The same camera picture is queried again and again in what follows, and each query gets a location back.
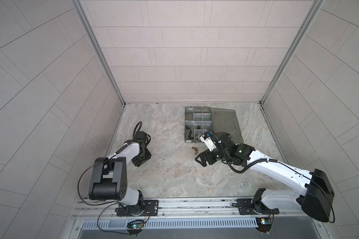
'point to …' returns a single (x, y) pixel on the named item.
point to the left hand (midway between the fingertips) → (148, 156)
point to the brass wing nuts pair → (196, 149)
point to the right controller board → (265, 224)
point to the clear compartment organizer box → (198, 119)
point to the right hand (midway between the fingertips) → (201, 157)
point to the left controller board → (134, 227)
